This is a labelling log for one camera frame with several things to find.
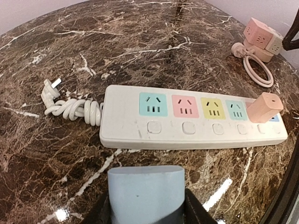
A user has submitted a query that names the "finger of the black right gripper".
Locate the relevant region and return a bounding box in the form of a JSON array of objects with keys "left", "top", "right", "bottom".
[{"left": 282, "top": 14, "right": 299, "bottom": 51}]

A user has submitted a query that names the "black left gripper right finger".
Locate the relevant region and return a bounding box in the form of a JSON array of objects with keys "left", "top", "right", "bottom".
[{"left": 184, "top": 189, "right": 217, "bottom": 224}]

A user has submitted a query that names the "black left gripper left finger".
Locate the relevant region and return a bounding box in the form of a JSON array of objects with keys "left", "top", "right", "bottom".
[{"left": 83, "top": 195, "right": 111, "bottom": 224}]

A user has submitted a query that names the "pink cube socket adapter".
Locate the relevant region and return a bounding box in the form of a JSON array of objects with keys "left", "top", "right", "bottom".
[{"left": 243, "top": 17, "right": 273, "bottom": 49}]

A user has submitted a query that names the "blue small charger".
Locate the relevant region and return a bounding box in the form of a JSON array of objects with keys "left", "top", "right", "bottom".
[{"left": 107, "top": 165, "right": 185, "bottom": 224}]

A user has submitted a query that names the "pink small charger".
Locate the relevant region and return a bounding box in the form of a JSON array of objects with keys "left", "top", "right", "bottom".
[{"left": 247, "top": 92, "right": 284, "bottom": 123}]

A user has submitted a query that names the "white multicolour power strip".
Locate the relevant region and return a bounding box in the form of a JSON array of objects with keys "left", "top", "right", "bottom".
[{"left": 99, "top": 85, "right": 288, "bottom": 150}]

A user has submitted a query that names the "white cube socket adapter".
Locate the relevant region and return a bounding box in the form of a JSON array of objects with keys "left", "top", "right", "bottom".
[{"left": 265, "top": 33, "right": 283, "bottom": 55}]

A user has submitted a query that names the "pink round socket hub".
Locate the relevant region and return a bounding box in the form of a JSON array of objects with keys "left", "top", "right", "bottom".
[{"left": 243, "top": 39, "right": 274, "bottom": 63}]

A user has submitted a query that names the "black front table rail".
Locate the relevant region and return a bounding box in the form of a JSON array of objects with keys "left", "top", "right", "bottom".
[{"left": 260, "top": 140, "right": 299, "bottom": 224}]

